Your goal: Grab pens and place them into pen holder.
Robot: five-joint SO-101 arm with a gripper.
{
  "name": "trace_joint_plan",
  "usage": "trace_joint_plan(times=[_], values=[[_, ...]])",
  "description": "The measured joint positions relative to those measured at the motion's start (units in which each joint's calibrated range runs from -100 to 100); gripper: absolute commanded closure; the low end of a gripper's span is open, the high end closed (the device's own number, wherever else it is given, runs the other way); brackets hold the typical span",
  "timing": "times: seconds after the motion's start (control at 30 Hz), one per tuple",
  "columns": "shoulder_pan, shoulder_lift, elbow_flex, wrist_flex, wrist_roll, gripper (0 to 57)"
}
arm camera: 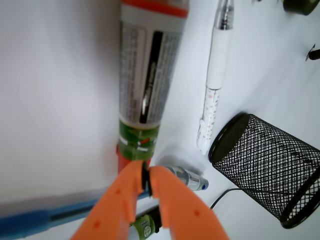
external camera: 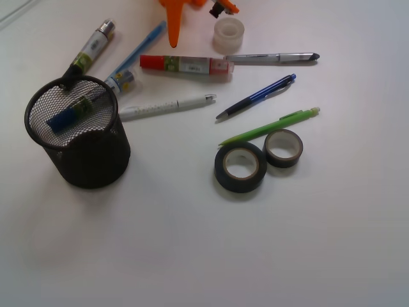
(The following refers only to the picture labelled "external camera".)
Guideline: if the black mesh pen holder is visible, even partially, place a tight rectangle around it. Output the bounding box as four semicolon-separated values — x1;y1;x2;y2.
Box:
24;75;131;189

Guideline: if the white pen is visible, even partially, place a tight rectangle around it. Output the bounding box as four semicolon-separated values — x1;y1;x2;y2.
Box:
119;95;217;121

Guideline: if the black capped whiteboard marker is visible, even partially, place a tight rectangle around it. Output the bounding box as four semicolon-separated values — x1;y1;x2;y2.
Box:
63;19;116;79

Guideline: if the dark blue ballpoint pen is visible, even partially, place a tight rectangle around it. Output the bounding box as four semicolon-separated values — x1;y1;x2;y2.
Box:
216;74;297;120

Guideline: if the red capped whiteboard marker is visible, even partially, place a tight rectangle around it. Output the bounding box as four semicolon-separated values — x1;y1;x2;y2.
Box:
139;55;235;75

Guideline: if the large black tape roll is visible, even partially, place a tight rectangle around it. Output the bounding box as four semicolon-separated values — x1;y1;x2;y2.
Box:
214;142;267;193

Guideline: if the green mechanical pencil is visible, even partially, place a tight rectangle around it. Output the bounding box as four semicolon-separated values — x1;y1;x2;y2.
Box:
219;107;320;146

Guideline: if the small black tape roll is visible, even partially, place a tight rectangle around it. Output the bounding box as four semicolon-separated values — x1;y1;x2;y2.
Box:
263;129;304;169

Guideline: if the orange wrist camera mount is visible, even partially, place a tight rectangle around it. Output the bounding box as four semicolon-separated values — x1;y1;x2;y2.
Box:
209;0;239;19

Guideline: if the silver pen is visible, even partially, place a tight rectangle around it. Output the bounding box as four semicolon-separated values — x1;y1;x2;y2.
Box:
224;52;320;64

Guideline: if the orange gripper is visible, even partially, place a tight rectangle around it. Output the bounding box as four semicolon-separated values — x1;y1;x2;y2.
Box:
159;0;207;48

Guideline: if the blue capped whiteboard marker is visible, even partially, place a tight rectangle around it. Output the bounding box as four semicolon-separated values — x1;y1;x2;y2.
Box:
47;70;134;132

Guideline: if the clear tape roll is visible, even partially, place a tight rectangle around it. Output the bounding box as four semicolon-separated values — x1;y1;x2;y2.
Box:
213;17;245;50

